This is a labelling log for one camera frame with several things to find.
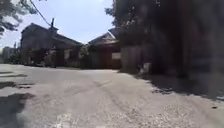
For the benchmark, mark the pole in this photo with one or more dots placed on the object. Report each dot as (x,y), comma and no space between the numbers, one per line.
(52,24)

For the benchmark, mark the building with red front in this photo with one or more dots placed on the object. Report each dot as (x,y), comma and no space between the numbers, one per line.
(105,50)

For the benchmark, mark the building with dark roof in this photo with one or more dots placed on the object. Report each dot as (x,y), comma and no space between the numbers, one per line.
(40,40)

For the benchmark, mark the grey fence wall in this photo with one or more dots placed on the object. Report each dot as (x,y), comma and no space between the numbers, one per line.
(131,58)

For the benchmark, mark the grey concrete road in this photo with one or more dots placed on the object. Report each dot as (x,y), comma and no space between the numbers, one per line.
(100,96)

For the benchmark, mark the leafy tree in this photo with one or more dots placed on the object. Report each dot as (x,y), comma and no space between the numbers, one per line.
(10,10)

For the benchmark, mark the large dark tree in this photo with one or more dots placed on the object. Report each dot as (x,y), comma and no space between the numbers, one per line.
(160,33)

